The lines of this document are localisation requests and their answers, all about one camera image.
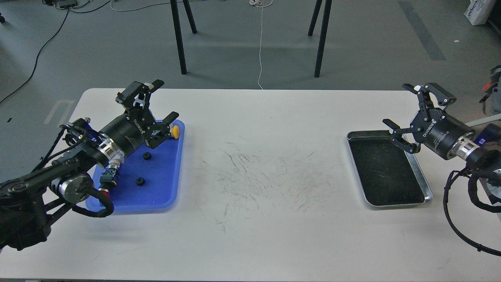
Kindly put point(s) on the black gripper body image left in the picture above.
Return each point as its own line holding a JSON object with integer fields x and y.
{"x": 130, "y": 131}

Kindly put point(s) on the right-side gripper finger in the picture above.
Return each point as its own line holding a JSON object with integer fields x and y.
{"x": 397, "y": 136}
{"x": 430, "y": 96}

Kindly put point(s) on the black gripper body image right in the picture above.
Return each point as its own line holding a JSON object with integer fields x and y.
{"x": 440, "y": 132}

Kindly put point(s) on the left-side gripper finger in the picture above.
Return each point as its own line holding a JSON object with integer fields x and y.
{"x": 135, "y": 98}
{"x": 163, "y": 127}

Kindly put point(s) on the silver metal tray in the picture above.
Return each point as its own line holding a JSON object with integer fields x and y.
{"x": 389, "y": 177}

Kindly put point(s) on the blue plastic tray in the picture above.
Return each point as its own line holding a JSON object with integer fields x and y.
{"x": 161, "y": 174}

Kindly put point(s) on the black table legs right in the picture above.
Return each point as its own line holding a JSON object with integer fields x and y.
{"x": 323, "y": 31}

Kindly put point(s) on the yellow push button switch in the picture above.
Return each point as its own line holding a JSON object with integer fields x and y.
{"x": 175, "y": 132}

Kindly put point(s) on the red push button switch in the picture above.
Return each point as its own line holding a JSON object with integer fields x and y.
{"x": 108, "y": 180}

